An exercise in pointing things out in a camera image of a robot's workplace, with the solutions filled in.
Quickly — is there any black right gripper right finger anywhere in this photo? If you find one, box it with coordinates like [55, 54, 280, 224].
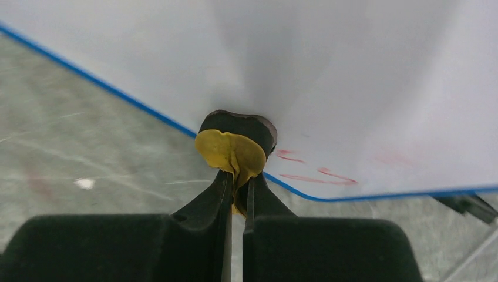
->
[241, 175, 422, 281]

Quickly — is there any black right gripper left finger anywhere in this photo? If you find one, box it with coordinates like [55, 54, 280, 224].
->
[1, 172, 233, 281]

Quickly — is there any yellow black whiteboard eraser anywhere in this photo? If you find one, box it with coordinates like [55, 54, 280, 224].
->
[195, 110, 278, 217]

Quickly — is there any blue framed whiteboard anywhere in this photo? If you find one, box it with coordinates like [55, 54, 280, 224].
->
[1, 1, 497, 201]

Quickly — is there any black whiteboard stand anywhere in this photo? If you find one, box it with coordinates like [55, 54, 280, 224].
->
[432, 193, 498, 282]

